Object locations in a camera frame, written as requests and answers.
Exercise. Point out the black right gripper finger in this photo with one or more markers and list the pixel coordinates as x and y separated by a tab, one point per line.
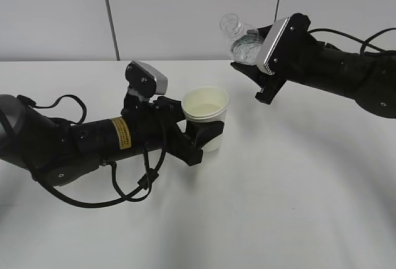
252	72
263	31

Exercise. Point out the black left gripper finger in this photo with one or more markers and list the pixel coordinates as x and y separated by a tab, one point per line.
205	135
170	106

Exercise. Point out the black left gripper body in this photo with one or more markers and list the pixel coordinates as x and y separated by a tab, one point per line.
152	129

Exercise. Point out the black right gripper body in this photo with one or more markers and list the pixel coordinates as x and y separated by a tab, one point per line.
295	52

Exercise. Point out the clear water bottle green label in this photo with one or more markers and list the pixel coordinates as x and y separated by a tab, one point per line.
243	41

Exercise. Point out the white paper cup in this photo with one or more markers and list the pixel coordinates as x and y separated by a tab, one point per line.
206	105

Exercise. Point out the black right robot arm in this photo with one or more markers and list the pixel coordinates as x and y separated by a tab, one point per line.
367	78

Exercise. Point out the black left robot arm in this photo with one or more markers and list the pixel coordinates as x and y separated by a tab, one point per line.
63	151

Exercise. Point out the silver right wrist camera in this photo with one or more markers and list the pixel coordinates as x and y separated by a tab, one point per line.
271	41

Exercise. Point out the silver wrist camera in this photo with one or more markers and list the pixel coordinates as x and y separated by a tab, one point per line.
144	80
271	41

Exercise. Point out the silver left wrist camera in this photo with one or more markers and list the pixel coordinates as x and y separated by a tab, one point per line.
144	80

